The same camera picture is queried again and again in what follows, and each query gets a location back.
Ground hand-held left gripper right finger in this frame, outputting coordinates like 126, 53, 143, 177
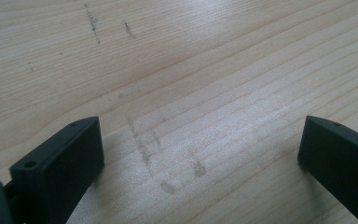
296, 115, 358, 224

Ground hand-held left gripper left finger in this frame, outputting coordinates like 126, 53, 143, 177
8, 116, 105, 224

